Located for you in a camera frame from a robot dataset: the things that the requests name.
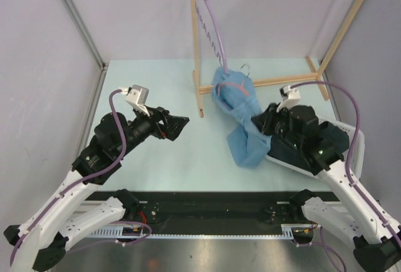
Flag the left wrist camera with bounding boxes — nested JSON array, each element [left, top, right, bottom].
[[120, 85, 150, 117]]

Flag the purple plastic hanger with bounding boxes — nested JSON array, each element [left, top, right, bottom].
[[203, 0, 229, 74]]

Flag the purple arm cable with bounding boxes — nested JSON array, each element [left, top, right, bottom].
[[9, 88, 129, 268], [291, 81, 401, 244]]

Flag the dark navy shorts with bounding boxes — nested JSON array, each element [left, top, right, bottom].
[[267, 121, 350, 175]]

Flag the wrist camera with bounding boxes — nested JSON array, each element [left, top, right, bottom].
[[120, 85, 150, 117], [276, 85, 301, 112]]

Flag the white plastic laundry basket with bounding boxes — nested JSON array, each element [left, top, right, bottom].
[[266, 117, 365, 178]]

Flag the wooden clothes rack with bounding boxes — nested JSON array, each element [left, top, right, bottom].
[[190, 0, 365, 116]]

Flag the white cable duct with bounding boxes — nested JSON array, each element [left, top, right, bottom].
[[86, 222, 314, 241]]

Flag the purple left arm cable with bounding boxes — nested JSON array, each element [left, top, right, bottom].
[[9, 88, 129, 268]]

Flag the pink plastic hanger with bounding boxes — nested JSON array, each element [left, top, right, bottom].
[[211, 66, 255, 110]]

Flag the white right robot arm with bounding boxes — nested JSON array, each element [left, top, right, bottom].
[[251, 103, 400, 271]]

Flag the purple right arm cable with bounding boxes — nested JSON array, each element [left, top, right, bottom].
[[291, 81, 401, 244]]

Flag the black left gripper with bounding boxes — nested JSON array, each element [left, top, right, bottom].
[[116, 102, 189, 157]]

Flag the light blue shorts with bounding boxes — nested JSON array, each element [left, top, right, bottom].
[[211, 85, 271, 169]]

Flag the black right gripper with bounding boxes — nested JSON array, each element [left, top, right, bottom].
[[251, 102, 302, 149]]

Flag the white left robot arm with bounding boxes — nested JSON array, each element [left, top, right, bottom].
[[4, 107, 190, 271]]

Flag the aluminium frame post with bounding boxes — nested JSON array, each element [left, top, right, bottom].
[[46, 0, 109, 72]]

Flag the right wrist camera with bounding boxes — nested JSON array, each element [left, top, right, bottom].
[[276, 85, 301, 112]]

